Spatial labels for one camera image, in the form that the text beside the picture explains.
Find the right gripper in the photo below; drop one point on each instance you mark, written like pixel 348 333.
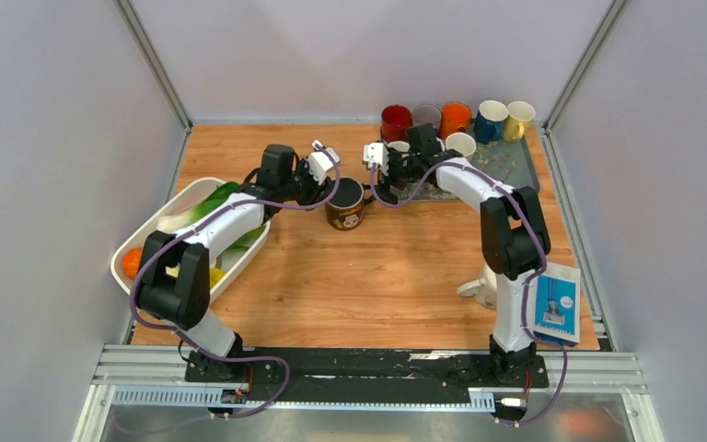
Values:
pixel 384 189

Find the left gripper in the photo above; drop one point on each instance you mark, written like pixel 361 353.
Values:
pixel 318 193

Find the dark green mug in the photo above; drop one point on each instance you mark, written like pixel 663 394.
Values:
pixel 399 146

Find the black mug with gold rim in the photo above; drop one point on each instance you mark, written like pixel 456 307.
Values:
pixel 345 210

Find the red mug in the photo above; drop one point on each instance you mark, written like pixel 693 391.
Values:
pixel 395 120

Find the lilac grey mug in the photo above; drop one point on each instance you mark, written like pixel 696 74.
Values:
pixel 426 114

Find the pink faceted mug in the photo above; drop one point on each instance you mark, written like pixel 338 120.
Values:
pixel 462 143

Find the orange mug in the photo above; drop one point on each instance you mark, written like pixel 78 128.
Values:
pixel 455 118

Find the navy blue mug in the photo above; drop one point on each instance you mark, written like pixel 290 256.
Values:
pixel 489 121

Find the yellow mug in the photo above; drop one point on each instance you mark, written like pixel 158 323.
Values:
pixel 520 115

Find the cream white mug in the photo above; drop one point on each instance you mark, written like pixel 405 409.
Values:
pixel 483 289

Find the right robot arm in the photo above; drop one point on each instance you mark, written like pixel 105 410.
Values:
pixel 514 238

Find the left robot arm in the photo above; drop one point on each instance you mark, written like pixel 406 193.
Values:
pixel 171 290

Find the green leafy vegetable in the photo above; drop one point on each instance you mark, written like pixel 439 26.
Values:
pixel 247 238

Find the white oval vegetable dish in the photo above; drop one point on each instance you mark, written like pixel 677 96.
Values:
pixel 232 262

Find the floral blue tray mat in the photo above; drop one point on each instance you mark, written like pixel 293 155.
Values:
pixel 507 162

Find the bok choy vegetable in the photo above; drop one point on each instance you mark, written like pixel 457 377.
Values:
pixel 172 223

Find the small orange pumpkin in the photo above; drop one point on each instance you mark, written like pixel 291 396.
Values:
pixel 130 262

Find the blue and white box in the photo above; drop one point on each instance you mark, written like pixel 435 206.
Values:
pixel 553 313

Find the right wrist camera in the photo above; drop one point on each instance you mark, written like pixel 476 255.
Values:
pixel 375 156

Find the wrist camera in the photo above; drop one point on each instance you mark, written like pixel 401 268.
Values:
pixel 323 162
pixel 375 156

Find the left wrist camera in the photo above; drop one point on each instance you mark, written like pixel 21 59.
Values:
pixel 323 162

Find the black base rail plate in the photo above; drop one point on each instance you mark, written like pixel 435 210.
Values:
pixel 371 376

